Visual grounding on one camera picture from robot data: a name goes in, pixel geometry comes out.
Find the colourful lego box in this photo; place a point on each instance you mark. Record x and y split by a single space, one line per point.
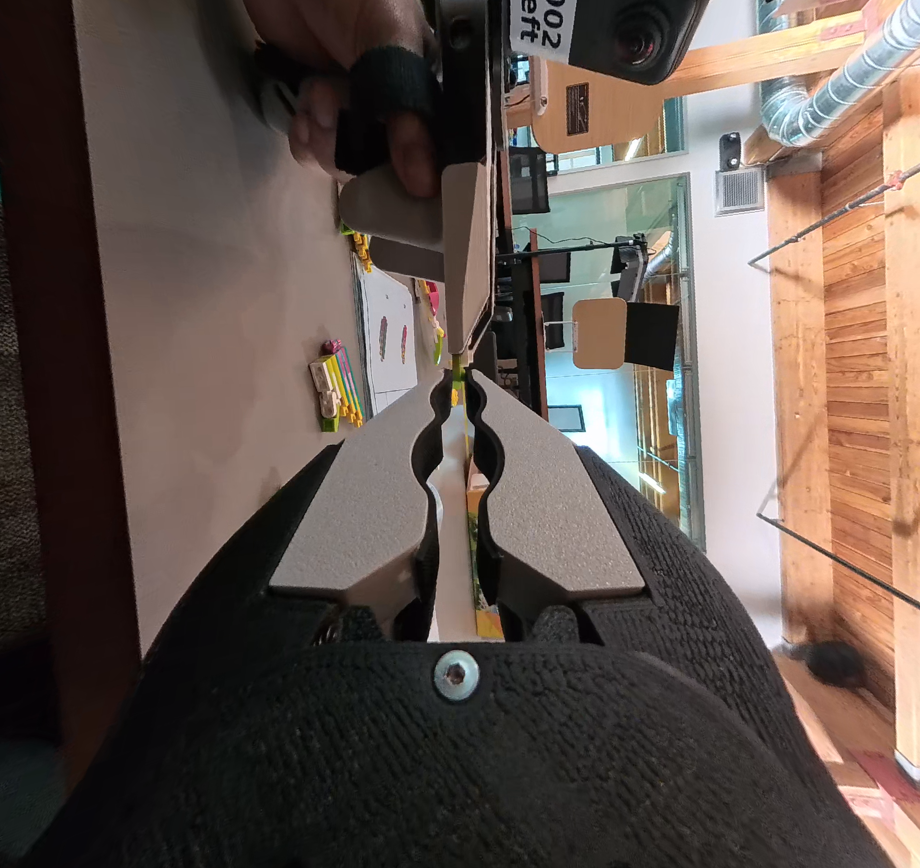
481 523

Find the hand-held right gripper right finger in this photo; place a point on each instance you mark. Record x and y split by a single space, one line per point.
553 523

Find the black wall speaker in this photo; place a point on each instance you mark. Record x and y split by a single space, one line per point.
729 151

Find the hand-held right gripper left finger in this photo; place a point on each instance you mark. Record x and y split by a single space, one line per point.
359 516

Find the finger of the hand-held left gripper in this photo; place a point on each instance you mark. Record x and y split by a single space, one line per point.
467 257

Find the black panel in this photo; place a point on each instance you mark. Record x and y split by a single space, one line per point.
650 336

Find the dark round object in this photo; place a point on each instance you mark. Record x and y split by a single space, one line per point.
834 663

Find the grey vent grille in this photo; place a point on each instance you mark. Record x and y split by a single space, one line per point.
740 191

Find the light blue instruction booklet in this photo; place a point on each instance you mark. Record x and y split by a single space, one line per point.
388 336

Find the silver air duct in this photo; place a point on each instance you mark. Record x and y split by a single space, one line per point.
826 91

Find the striped lego wing white bricks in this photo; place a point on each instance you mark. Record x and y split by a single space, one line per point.
338 386

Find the wooden beam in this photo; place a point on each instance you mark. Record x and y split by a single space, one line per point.
755 55

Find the small wooden board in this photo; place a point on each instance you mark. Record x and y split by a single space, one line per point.
600 334

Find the small lime white lego assembly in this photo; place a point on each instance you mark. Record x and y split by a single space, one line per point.
458 386

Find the pink lego bird body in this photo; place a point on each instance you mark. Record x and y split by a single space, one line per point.
431 307

